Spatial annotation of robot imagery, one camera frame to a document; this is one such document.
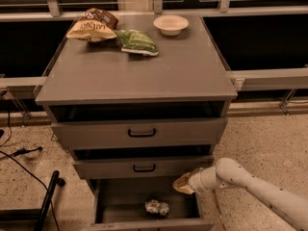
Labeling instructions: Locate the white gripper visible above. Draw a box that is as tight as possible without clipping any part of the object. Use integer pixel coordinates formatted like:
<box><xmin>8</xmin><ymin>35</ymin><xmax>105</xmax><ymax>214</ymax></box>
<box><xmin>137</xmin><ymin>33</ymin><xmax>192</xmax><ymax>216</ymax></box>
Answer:
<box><xmin>173</xmin><ymin>167</ymin><xmax>223</xmax><ymax>194</ymax></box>

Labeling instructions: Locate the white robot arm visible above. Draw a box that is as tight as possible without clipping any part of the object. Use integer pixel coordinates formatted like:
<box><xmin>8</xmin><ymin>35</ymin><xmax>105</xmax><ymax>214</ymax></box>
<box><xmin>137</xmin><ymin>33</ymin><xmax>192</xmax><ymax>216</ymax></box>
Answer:
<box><xmin>173</xmin><ymin>158</ymin><xmax>308</xmax><ymax>231</ymax></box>

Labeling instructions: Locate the middle grey drawer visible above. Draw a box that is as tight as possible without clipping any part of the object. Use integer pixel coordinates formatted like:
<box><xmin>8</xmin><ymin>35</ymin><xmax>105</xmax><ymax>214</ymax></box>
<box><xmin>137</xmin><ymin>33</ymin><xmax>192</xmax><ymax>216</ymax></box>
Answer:
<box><xmin>73</xmin><ymin>145</ymin><xmax>214</xmax><ymax>179</ymax></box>

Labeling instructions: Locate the grey drawer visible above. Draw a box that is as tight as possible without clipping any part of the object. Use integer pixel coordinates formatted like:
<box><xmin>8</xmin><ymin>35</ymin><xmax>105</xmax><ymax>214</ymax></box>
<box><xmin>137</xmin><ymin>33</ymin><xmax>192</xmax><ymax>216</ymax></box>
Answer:
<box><xmin>83</xmin><ymin>176</ymin><xmax>214</xmax><ymax>231</ymax></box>
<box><xmin>51</xmin><ymin>101</ymin><xmax>227</xmax><ymax>149</ymax></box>
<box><xmin>73</xmin><ymin>145</ymin><xmax>214</xmax><ymax>179</ymax></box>

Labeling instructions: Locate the top grey drawer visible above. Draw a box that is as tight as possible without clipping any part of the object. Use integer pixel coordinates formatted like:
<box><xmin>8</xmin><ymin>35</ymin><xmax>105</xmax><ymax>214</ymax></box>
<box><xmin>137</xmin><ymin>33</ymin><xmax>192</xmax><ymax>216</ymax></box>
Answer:
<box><xmin>51</xmin><ymin>101</ymin><xmax>227</xmax><ymax>149</ymax></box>

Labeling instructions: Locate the bottom grey drawer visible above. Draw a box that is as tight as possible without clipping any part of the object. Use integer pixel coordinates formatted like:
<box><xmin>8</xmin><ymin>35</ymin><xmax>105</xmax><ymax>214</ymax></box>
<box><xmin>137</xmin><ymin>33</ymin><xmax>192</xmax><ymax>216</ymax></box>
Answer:
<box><xmin>83</xmin><ymin>176</ymin><xmax>214</xmax><ymax>231</ymax></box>

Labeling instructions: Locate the grey drawer cabinet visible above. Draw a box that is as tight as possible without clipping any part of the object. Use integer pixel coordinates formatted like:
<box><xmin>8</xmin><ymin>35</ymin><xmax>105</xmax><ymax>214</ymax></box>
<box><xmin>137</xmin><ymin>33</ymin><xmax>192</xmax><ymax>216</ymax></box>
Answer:
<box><xmin>34</xmin><ymin>13</ymin><xmax>238</xmax><ymax>182</ymax></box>

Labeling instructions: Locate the green chip bag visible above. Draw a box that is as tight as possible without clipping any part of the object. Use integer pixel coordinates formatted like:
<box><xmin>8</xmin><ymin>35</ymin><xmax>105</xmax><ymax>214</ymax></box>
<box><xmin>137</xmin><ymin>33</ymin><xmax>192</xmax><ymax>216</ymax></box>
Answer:
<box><xmin>115</xmin><ymin>30</ymin><xmax>159</xmax><ymax>57</ymax></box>

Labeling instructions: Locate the white bowl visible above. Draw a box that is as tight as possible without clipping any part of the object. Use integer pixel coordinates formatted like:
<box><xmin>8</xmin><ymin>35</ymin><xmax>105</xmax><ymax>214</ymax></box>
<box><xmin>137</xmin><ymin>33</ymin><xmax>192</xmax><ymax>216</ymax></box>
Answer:
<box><xmin>153</xmin><ymin>14</ymin><xmax>189</xmax><ymax>37</ymax></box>

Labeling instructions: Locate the metal window railing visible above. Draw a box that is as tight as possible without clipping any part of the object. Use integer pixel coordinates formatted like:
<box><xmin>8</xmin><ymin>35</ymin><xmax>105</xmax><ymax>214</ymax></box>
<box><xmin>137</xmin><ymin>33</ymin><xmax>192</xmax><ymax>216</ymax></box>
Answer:
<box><xmin>1</xmin><ymin>0</ymin><xmax>307</xmax><ymax>123</ymax></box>

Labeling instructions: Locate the black stand leg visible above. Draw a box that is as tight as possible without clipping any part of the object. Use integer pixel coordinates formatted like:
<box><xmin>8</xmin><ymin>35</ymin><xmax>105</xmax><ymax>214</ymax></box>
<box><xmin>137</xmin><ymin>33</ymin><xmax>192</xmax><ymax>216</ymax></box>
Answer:
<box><xmin>0</xmin><ymin>170</ymin><xmax>65</xmax><ymax>231</ymax></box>

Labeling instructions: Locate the brown yellow chip bag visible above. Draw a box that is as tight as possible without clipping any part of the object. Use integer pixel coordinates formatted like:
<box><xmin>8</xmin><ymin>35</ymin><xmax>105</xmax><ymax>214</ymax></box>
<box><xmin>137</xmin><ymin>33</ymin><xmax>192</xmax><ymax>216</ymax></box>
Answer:
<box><xmin>66</xmin><ymin>8</ymin><xmax>119</xmax><ymax>42</ymax></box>

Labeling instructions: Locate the black middle drawer handle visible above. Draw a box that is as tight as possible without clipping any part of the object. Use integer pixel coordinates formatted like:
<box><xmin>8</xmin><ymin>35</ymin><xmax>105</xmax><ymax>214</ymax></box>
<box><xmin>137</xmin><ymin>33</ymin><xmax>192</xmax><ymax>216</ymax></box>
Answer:
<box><xmin>133</xmin><ymin>164</ymin><xmax>156</xmax><ymax>173</ymax></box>

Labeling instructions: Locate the black drawer handle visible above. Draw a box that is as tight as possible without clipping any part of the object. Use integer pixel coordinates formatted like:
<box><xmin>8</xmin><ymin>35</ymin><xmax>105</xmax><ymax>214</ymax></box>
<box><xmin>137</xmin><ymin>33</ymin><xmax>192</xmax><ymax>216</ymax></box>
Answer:
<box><xmin>133</xmin><ymin>164</ymin><xmax>156</xmax><ymax>173</ymax></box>
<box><xmin>127</xmin><ymin>128</ymin><xmax>157</xmax><ymax>138</ymax></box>

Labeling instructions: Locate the black top drawer handle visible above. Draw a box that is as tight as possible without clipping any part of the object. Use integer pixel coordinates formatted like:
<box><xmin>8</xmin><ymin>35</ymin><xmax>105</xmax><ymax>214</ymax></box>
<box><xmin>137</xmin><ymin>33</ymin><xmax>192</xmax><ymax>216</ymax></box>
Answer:
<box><xmin>127</xmin><ymin>128</ymin><xmax>157</xmax><ymax>138</ymax></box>

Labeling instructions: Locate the black floor cable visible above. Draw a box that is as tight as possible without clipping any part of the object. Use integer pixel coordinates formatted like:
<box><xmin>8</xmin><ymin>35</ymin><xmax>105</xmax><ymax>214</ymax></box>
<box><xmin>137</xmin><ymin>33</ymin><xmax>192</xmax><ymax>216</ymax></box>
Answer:
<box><xmin>0</xmin><ymin>109</ymin><xmax>61</xmax><ymax>231</ymax></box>

